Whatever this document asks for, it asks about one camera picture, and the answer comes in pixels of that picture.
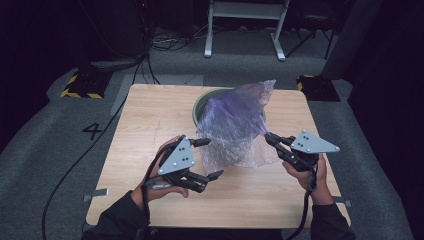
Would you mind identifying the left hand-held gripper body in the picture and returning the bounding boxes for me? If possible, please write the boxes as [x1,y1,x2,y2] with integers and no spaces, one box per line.
[157,136,196,184]

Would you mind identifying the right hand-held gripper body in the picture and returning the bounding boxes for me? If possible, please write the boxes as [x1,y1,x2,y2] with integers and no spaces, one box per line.
[289,129,341,173]

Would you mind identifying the green plastic bin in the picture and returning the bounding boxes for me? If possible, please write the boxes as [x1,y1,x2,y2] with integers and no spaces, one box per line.
[192,87,268,129]

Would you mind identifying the purple plastic bag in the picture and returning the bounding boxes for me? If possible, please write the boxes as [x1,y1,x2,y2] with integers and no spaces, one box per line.
[196,79,281,174]

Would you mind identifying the person's right hand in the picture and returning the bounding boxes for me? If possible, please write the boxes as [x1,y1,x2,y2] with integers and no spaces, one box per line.
[282,153,334,206]

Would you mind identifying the person's left hand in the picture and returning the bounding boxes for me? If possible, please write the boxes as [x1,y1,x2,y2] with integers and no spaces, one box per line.
[130,134,190,212]

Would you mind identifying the black yellow striped base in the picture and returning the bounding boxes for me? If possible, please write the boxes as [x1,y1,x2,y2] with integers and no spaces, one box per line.
[59,69,113,100]
[296,74,342,103]

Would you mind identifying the black tripod legs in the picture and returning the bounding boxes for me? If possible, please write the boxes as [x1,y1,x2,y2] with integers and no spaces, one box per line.
[284,19,336,61]

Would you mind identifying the grey slanted column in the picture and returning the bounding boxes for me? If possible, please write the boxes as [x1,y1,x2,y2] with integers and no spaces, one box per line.
[320,0,384,81]

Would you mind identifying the white metal stand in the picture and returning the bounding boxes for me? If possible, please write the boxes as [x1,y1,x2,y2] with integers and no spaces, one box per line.
[203,0,290,63]

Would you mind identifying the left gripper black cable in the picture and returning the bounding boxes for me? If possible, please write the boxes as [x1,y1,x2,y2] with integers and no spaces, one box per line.
[139,136,188,240]

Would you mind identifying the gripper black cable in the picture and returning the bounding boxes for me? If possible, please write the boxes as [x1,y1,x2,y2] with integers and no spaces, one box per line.
[286,166,318,240]
[139,136,188,240]

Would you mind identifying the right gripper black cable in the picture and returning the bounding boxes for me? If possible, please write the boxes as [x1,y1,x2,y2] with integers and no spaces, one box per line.
[286,166,318,240]

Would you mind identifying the grey metal table bracket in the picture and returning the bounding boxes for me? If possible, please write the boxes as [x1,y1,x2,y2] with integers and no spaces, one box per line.
[333,196,353,208]
[82,188,110,203]

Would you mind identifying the long black floor cable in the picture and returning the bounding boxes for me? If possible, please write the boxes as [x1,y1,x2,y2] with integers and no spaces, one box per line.
[41,53,149,240]

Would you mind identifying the bundle of floor cables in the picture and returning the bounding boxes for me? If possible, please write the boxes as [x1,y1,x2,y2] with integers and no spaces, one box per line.
[149,24,209,53]

